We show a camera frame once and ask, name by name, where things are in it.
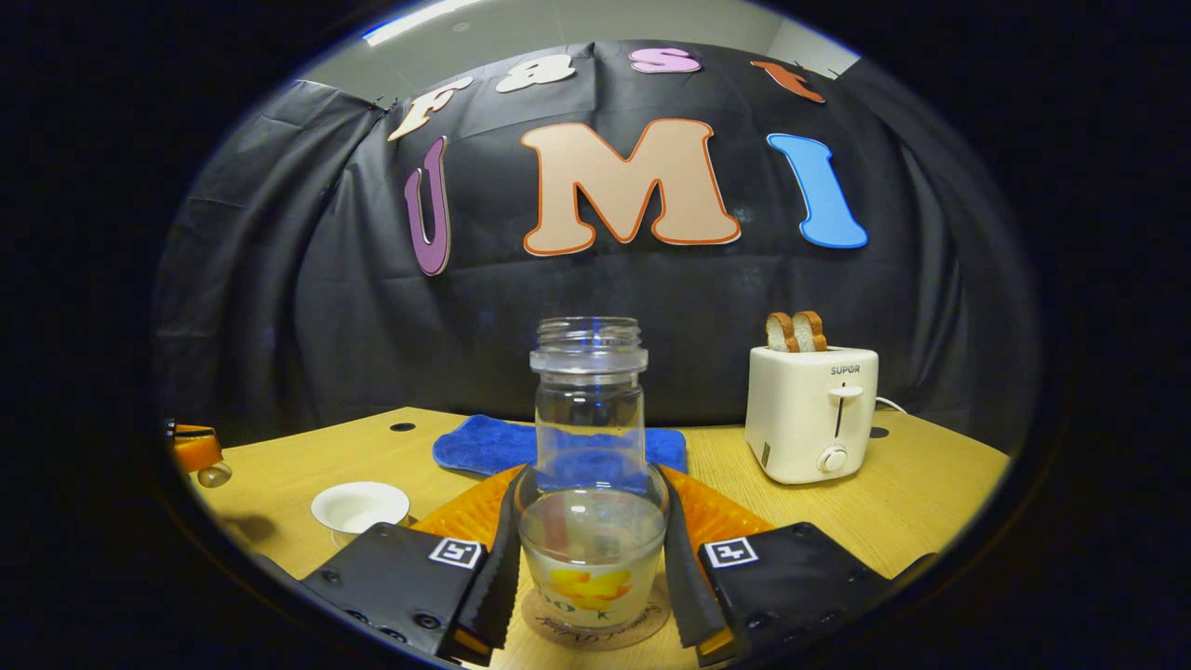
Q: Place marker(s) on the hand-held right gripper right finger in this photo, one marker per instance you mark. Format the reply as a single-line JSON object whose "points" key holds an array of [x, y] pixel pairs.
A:
{"points": [[687, 586]]}

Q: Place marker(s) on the blue folded towel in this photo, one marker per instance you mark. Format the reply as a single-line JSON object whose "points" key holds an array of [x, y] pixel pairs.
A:
{"points": [[475, 447]]}

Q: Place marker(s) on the ceiling light panel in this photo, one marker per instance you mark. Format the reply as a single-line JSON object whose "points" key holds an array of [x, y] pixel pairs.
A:
{"points": [[409, 23]]}

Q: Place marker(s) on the bread slice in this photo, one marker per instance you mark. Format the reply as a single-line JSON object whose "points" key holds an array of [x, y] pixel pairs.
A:
{"points": [[780, 333], [811, 330]]}

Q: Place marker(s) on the black backdrop cloth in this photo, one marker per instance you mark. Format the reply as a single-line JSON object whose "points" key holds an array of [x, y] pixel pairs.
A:
{"points": [[651, 298]]}

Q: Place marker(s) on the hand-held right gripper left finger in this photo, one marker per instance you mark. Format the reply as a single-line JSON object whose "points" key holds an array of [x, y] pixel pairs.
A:
{"points": [[488, 596]]}

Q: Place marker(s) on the round brown coaster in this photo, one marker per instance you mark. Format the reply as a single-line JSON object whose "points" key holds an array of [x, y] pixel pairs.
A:
{"points": [[595, 637]]}

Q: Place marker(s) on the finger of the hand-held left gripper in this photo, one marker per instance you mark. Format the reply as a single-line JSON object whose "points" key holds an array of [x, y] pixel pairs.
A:
{"points": [[197, 451]]}

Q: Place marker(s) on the yellow teacup lid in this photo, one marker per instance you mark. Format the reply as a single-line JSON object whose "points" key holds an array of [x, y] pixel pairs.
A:
{"points": [[215, 475]]}

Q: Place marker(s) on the clear glass water bottle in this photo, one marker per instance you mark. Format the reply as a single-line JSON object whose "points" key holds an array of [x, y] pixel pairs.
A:
{"points": [[591, 549]]}

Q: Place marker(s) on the white toaster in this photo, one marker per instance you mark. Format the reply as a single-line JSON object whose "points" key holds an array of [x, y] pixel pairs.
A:
{"points": [[800, 419]]}

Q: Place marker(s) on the yellow teacup with white rim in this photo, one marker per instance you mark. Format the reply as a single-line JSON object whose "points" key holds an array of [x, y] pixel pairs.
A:
{"points": [[358, 507]]}

